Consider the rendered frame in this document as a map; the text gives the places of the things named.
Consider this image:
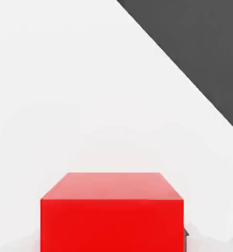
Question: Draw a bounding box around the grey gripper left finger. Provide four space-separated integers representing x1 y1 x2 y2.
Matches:
8 229 41 252

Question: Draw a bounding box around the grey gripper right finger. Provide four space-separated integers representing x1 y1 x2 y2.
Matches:
183 223 228 252

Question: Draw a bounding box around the small red cube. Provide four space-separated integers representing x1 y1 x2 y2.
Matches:
40 172 184 252

